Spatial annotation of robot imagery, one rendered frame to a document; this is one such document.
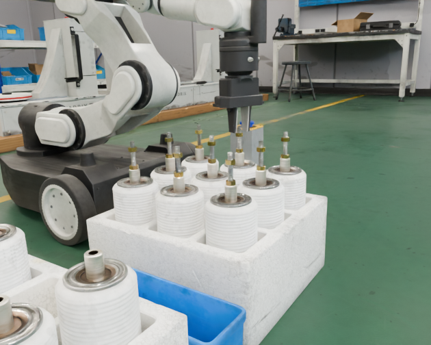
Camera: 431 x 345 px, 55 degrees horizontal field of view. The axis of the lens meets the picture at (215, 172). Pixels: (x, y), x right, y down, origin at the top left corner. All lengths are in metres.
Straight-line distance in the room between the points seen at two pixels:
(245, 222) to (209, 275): 0.11
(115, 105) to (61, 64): 2.02
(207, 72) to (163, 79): 3.29
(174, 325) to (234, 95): 0.55
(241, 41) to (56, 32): 2.46
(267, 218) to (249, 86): 0.31
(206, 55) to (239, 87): 3.62
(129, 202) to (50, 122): 0.72
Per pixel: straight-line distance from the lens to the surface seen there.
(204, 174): 0.92
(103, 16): 1.31
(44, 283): 0.71
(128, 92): 1.21
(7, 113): 2.83
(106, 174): 1.23
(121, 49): 1.29
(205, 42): 4.64
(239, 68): 0.93
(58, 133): 1.49
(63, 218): 1.25
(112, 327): 0.52
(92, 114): 1.42
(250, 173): 0.97
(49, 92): 3.18
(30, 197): 1.47
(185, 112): 3.85
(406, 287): 1.05
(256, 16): 0.94
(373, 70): 5.89
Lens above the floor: 0.50
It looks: 15 degrees down
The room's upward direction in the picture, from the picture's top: 1 degrees counter-clockwise
